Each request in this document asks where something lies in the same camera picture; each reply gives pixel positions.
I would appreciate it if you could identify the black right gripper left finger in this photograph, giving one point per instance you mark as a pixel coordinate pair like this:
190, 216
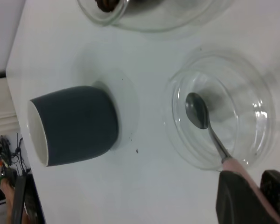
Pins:
238, 203

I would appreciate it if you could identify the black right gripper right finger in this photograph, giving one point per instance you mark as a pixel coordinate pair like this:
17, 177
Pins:
277, 193

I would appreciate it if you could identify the dark grey ceramic mug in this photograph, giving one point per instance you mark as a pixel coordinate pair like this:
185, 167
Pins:
81, 123

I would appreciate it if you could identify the dark coffee beans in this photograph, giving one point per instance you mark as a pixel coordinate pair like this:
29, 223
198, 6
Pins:
106, 4

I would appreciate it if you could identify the clear glass saucer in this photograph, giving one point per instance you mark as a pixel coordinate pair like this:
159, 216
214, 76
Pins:
242, 77

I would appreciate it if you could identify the black stand leg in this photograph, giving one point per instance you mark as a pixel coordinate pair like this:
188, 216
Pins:
21, 200

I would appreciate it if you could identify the clear double-wall glass cup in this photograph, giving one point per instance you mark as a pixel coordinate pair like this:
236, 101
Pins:
168, 14

